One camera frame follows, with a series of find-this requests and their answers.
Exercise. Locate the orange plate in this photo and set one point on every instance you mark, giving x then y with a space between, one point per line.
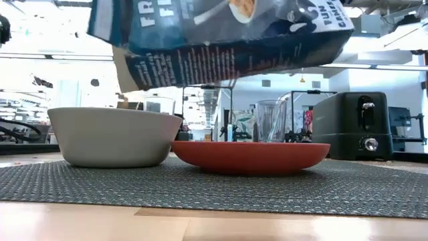
250 157

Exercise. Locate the blue cereal box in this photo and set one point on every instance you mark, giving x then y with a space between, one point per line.
217 43

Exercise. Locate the glass of milk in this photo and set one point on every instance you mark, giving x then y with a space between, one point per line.
160 105

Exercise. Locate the clear empty glass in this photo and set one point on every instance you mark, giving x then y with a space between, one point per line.
271 120

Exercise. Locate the white bowl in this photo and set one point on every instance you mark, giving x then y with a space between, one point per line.
113 137

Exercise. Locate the black toaster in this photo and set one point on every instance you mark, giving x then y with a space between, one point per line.
341 127

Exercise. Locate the grey woven placemat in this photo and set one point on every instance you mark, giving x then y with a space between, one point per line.
214 190

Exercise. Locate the patterned bag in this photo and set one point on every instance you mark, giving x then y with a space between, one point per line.
244 125

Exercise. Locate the small blue bottle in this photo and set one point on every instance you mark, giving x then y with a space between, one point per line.
230 132

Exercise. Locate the metal spoon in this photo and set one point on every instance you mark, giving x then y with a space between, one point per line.
275 129

